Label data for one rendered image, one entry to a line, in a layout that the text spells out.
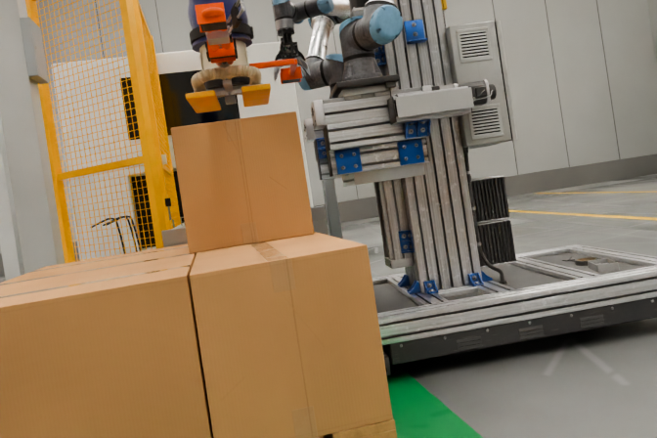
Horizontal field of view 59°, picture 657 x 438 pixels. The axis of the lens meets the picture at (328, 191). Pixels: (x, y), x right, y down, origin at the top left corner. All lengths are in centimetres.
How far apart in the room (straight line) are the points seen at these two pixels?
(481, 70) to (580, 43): 1106
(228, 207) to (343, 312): 69
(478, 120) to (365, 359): 124
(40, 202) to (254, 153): 167
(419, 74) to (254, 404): 147
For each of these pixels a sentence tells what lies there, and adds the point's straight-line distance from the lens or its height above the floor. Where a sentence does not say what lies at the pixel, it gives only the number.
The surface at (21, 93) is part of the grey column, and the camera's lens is 340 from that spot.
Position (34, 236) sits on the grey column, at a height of 66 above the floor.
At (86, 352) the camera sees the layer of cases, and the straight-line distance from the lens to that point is 134.
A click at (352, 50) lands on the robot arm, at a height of 115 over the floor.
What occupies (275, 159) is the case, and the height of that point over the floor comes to 80.
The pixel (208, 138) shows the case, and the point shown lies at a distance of 190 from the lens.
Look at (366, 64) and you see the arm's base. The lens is 212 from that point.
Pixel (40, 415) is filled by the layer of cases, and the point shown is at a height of 32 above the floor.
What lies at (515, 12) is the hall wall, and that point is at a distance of 1298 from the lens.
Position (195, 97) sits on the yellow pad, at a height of 105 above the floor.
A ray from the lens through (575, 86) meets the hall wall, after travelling 1318.
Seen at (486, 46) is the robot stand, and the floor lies 113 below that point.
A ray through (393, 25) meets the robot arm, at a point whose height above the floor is 119.
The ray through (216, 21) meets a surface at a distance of 162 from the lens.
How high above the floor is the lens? 68
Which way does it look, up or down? level
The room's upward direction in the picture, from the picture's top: 8 degrees counter-clockwise
